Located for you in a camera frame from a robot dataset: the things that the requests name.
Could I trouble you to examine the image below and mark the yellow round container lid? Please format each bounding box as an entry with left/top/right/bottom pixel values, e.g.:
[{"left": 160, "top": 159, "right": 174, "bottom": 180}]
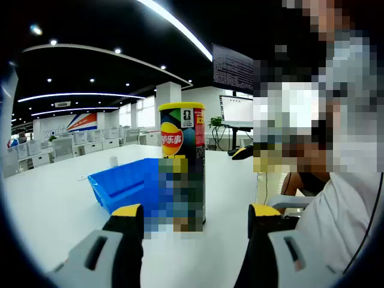
[{"left": 158, "top": 101, "right": 206, "bottom": 113}]

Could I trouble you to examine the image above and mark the white table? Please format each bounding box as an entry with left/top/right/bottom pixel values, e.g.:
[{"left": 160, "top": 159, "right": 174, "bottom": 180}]
[{"left": 2, "top": 143, "right": 259, "bottom": 288}]

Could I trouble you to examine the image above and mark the dark wall screen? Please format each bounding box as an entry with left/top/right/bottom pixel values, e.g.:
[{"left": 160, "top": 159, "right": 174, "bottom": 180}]
[{"left": 212, "top": 43, "right": 254, "bottom": 94}]

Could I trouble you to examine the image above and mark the white mesh office chair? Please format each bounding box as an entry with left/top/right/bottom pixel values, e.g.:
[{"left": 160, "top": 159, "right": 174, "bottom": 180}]
[
  {"left": 52, "top": 136, "right": 75, "bottom": 163},
  {"left": 122, "top": 128, "right": 142, "bottom": 146}
]

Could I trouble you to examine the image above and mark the white-screen monitor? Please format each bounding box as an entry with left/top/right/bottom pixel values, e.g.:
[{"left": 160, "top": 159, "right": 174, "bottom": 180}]
[{"left": 218, "top": 95, "right": 254, "bottom": 128}]

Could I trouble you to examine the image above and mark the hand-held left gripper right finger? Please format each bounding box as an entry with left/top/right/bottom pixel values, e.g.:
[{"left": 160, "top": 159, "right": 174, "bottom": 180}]
[{"left": 235, "top": 203, "right": 344, "bottom": 288}]

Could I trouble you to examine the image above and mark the red blue wall banner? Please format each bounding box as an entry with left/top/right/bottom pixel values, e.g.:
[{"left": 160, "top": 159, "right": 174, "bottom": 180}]
[{"left": 66, "top": 112, "right": 98, "bottom": 133}]

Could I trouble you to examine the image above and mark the blue plastic box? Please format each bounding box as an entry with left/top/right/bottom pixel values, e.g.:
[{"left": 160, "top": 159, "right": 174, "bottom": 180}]
[{"left": 87, "top": 158, "right": 145, "bottom": 215}]

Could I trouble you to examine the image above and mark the ceiling light strip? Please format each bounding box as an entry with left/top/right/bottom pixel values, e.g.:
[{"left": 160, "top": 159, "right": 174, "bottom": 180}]
[
  {"left": 136, "top": 0, "right": 214, "bottom": 62},
  {"left": 17, "top": 92, "right": 147, "bottom": 104}
]

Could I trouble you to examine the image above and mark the person's white shirt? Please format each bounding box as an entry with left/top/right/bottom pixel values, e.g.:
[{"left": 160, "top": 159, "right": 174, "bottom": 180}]
[{"left": 295, "top": 172, "right": 384, "bottom": 275}]

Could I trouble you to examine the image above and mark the black monitor stand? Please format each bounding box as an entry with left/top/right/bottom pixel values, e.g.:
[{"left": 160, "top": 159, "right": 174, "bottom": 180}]
[{"left": 227, "top": 125, "right": 254, "bottom": 151}]

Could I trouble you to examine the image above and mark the row of white office cabinets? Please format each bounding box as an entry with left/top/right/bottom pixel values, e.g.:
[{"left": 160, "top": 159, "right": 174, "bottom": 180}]
[{"left": 4, "top": 127, "right": 124, "bottom": 178}]

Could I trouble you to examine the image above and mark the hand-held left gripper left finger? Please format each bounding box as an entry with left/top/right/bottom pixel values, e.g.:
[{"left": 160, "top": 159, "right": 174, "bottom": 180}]
[{"left": 47, "top": 203, "right": 145, "bottom": 288}]

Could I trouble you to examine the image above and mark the dark printed chip container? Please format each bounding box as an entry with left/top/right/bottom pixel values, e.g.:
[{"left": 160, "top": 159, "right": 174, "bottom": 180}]
[{"left": 158, "top": 107, "right": 208, "bottom": 225}]

